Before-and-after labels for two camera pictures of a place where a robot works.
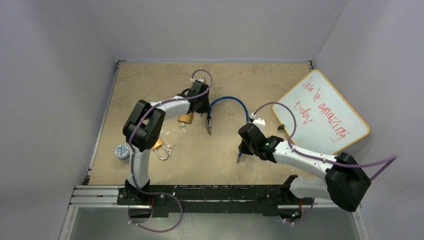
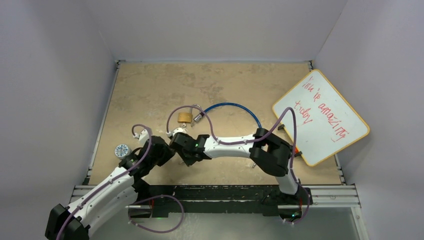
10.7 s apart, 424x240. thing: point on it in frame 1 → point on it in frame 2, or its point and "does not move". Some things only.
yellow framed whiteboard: (325, 123) does not move
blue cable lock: (208, 120) → (198, 117)
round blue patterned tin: (122, 151) does not move
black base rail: (163, 200) does not move
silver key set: (182, 127) does not move
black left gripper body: (203, 106) → (165, 155)
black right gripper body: (248, 148) → (186, 156)
